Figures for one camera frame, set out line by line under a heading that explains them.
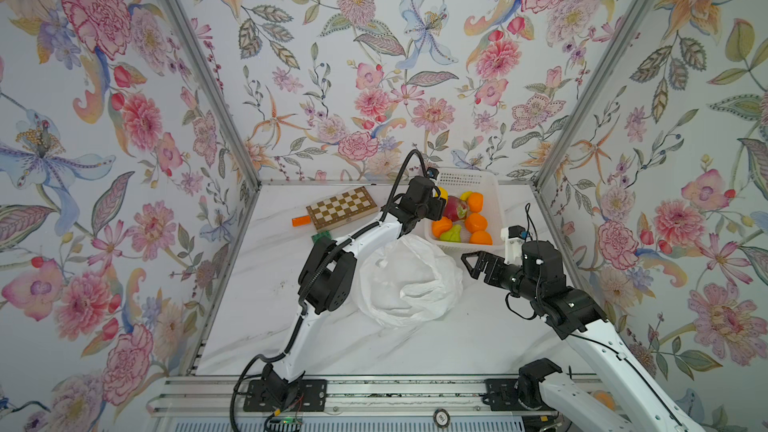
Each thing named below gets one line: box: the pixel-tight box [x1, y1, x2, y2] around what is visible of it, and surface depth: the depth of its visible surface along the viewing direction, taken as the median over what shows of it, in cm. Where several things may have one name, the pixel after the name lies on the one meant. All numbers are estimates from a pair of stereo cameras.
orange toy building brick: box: [292, 215, 311, 227], surface depth 110 cm
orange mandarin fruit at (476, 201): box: [467, 192, 485, 213], surface depth 109 cm
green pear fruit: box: [440, 224, 463, 243], surface depth 100 cm
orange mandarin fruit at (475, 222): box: [465, 213, 488, 233], surface depth 106 cm
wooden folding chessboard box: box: [306, 186, 379, 233], surface depth 112 cm
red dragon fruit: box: [443, 195, 468, 222], surface depth 103 cm
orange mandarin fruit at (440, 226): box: [432, 216, 453, 238], surface depth 103 cm
